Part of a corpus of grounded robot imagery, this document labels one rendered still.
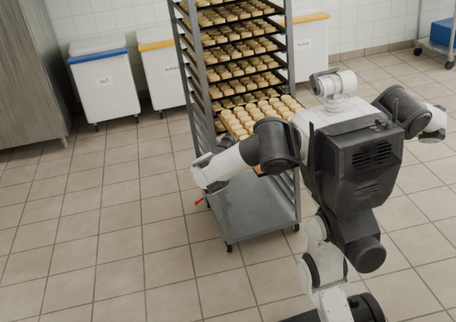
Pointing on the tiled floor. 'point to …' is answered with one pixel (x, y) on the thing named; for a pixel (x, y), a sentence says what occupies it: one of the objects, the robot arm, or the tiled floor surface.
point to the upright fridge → (31, 70)
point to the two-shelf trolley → (429, 36)
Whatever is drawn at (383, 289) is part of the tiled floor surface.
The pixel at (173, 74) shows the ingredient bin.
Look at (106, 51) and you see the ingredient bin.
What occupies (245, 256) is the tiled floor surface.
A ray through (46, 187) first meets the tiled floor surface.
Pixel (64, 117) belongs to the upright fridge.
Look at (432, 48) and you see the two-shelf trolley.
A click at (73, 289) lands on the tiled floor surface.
